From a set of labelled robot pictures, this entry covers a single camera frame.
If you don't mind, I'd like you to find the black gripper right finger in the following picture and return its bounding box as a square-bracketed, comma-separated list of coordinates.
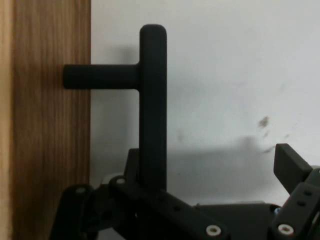
[266, 143, 320, 240]

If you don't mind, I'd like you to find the wooden drawer with black handle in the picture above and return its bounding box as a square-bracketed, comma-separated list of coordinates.
[9, 0, 168, 240]

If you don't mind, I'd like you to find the brown wooden drawer cabinet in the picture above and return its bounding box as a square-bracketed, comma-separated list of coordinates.
[0, 0, 14, 240]

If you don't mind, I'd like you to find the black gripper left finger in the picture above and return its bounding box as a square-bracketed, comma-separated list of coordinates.
[49, 148, 231, 240]

